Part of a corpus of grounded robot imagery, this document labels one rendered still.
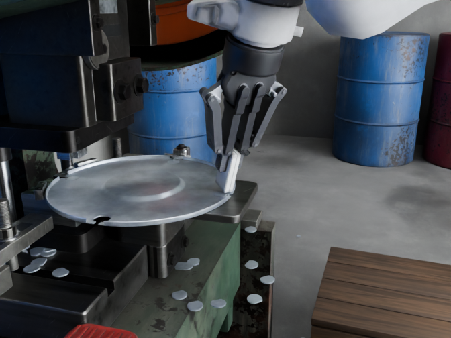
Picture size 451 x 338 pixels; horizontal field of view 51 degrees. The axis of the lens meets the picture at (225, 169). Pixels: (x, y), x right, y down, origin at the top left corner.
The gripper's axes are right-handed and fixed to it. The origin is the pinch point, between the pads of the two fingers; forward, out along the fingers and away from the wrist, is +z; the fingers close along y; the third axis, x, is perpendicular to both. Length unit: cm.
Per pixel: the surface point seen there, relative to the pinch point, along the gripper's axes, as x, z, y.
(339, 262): 12, 53, 56
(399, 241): 41, 100, 140
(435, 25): 168, 45, 288
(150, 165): 15.6, 9.4, -5.0
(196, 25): 37.6, -7.5, 12.9
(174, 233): 1.1, 12.2, -6.8
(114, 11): 20.5, -16.5, -11.0
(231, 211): -7.0, 1.9, -3.0
